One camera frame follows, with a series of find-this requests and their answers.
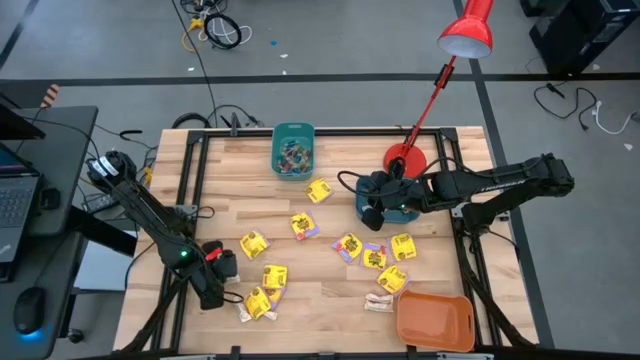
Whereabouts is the black cable coil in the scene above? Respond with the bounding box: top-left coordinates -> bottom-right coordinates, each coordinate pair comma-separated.
203,12 -> 244,50

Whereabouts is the dark desk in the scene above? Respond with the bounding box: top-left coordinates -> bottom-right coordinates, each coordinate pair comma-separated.
0,104 -> 100,360

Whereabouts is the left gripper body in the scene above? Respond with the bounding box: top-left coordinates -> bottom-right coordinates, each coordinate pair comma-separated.
188,239 -> 225,311

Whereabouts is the small black desk device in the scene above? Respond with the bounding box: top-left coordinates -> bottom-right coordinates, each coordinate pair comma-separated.
39,187 -> 63,211

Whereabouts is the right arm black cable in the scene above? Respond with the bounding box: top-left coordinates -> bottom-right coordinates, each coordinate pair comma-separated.
337,155 -> 481,201

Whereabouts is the black computer tower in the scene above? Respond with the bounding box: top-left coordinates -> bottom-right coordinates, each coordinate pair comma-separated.
528,0 -> 640,77

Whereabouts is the red desk lamp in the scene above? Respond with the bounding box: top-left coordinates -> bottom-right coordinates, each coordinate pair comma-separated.
383,0 -> 495,180

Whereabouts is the black cable with plug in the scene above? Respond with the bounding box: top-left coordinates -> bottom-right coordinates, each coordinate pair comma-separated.
533,82 -> 599,132

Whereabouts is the black flat screen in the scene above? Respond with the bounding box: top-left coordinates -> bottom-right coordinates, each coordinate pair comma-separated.
0,92 -> 47,141

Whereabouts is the white cable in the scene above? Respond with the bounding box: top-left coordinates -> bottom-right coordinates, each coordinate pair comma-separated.
197,24 -> 254,46
592,99 -> 639,136

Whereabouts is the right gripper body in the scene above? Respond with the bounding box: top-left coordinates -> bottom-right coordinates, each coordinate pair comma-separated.
357,172 -> 434,232

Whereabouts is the black computer mouse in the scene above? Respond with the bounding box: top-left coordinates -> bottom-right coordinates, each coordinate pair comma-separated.
12,286 -> 48,337

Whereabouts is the light teal plastic bin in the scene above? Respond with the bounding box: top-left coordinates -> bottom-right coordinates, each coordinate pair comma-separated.
270,122 -> 317,182

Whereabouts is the yellow cable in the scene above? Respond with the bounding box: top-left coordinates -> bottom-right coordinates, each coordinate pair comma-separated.
180,17 -> 206,54

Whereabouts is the black power strip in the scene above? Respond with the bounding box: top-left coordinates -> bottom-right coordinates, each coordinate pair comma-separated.
81,193 -> 120,215

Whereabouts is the orange black striped marker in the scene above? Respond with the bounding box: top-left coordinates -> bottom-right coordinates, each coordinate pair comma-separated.
39,83 -> 61,110

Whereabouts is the orange plastic bin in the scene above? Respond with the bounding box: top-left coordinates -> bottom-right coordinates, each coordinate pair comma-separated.
396,288 -> 476,354

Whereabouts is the grey laptop computer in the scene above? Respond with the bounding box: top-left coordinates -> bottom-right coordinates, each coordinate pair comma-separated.
0,141 -> 41,251

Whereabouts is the dark teal plastic bin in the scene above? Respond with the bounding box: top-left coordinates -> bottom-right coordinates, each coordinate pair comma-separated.
354,179 -> 421,225

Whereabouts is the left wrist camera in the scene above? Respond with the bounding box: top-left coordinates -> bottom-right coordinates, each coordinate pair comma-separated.
215,249 -> 240,282

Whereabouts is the black looped floor cable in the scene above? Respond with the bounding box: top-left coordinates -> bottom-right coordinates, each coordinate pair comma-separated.
207,103 -> 266,129

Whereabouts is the long black cable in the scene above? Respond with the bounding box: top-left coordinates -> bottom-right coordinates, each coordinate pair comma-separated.
172,0 -> 220,129

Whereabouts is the grey box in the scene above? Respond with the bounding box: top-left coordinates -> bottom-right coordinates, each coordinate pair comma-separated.
73,238 -> 139,293

